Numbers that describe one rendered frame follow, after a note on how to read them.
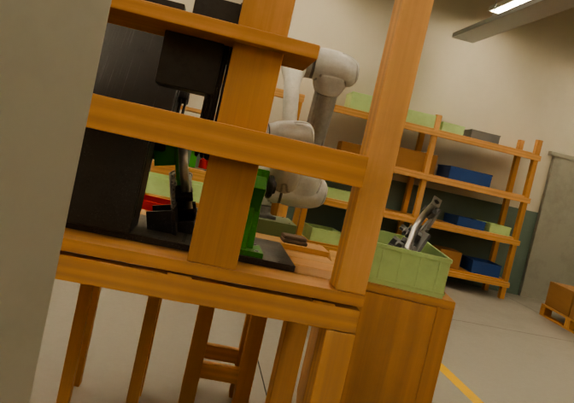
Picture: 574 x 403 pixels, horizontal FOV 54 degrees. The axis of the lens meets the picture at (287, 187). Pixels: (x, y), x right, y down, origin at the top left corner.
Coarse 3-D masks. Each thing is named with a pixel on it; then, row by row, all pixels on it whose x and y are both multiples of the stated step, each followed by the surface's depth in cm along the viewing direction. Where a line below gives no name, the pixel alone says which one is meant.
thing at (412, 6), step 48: (288, 0) 154; (432, 0) 159; (240, 48) 153; (384, 48) 166; (240, 96) 154; (384, 96) 159; (384, 144) 160; (240, 192) 156; (384, 192) 162; (192, 240) 156; (240, 240) 157; (336, 288) 162
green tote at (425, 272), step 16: (384, 240) 294; (384, 256) 234; (400, 256) 234; (416, 256) 234; (432, 256) 233; (384, 272) 235; (400, 272) 234; (416, 272) 234; (432, 272) 233; (400, 288) 235; (416, 288) 234; (432, 288) 234
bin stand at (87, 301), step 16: (80, 288) 231; (96, 288) 252; (80, 304) 232; (96, 304) 252; (160, 304) 256; (80, 320) 232; (144, 320) 236; (80, 336) 233; (144, 336) 236; (80, 352) 253; (144, 352) 237; (64, 368) 233; (80, 368) 254; (144, 368) 237; (64, 384) 234; (64, 400) 234; (128, 400) 238
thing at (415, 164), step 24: (360, 96) 711; (408, 120) 723; (432, 120) 726; (432, 144) 726; (480, 144) 731; (408, 168) 732; (432, 168) 734; (456, 168) 739; (336, 192) 716; (408, 192) 771; (480, 192) 737; (504, 192) 747; (528, 192) 751; (384, 216) 720; (408, 216) 730; (456, 216) 747; (504, 216) 796; (312, 240) 716; (336, 240) 723; (504, 240) 748; (456, 264) 752; (480, 264) 755; (504, 288) 758
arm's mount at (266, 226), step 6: (276, 216) 281; (258, 222) 248; (264, 222) 248; (270, 222) 249; (276, 222) 249; (282, 222) 253; (288, 222) 260; (258, 228) 248; (264, 228) 248; (270, 228) 249; (276, 228) 249; (282, 228) 249; (288, 228) 250; (294, 228) 250; (270, 234) 249; (276, 234) 249
